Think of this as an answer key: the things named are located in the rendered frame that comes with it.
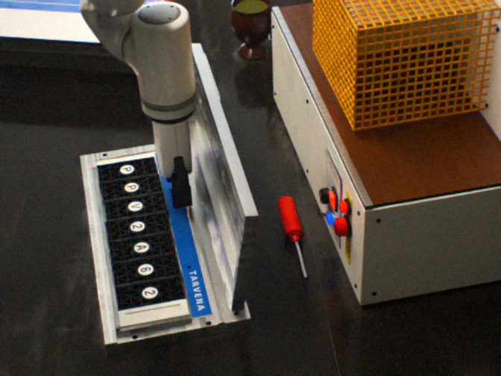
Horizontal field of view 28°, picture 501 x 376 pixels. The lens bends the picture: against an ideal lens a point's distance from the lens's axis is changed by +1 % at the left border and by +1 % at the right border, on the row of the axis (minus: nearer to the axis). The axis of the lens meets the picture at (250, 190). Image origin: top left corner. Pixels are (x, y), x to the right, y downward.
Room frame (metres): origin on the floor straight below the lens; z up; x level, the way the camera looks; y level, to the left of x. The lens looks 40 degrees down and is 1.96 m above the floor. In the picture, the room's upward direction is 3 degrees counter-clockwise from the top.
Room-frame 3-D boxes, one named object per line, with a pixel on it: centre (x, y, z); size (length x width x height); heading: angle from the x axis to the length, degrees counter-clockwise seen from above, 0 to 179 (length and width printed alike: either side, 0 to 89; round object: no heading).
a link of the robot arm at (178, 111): (1.24, 0.12, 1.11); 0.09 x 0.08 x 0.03; 10
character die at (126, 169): (1.30, 0.21, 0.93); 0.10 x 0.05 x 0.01; 100
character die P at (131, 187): (1.25, 0.19, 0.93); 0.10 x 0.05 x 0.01; 100
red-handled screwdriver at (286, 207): (1.13, -0.07, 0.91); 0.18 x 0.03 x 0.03; 7
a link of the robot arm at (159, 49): (1.24, 0.12, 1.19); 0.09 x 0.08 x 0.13; 42
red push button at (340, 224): (1.05, -0.13, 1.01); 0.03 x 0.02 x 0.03; 10
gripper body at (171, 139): (1.24, 0.12, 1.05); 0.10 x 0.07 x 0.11; 10
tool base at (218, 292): (1.16, 0.15, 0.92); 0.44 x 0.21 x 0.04; 10
